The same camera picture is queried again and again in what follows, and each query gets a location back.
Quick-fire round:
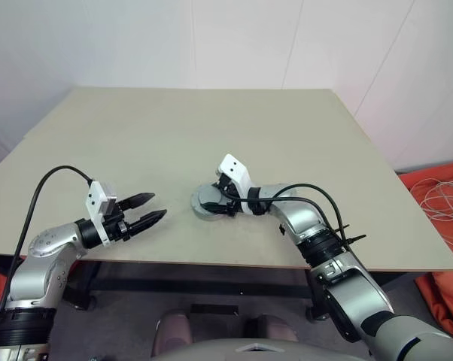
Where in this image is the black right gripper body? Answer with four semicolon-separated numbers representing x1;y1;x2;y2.
215;170;240;217

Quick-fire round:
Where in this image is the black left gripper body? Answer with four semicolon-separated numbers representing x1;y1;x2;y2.
102;209;132;244

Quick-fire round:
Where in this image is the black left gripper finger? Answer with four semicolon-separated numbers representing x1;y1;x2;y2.
126;208;169;238
118;192;157;212

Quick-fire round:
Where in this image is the motor cover with circuit board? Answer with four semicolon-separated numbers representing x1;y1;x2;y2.
190;182;228;211

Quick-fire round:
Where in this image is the dark maroon rounded shape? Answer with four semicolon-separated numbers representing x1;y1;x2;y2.
152;309;194;357
246;314;299;342

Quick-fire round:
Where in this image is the grey robot torso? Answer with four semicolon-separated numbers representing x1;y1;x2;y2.
150;330;371;361

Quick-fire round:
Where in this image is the large orange bean bag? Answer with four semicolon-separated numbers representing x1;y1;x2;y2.
397;160;453;340

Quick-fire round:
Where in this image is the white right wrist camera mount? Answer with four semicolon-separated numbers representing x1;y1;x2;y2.
216;153;264;217

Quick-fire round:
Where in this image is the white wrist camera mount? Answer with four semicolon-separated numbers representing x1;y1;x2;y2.
84;180;119;247
216;153;264;217

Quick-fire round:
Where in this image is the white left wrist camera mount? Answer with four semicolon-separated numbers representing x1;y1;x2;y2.
84;180;119;247

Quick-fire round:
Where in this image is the black metal table frame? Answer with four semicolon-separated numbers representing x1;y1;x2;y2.
0;254;414;321

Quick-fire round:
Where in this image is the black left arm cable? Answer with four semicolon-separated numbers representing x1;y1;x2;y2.
0;165;96;315

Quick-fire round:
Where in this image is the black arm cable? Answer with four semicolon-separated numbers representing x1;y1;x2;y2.
226;182;368;254
0;165;96;315

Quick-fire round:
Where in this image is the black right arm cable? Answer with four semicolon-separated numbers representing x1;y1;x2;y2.
226;182;368;254

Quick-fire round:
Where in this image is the white coiled cable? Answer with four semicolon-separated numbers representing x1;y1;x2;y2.
417;177;453;227

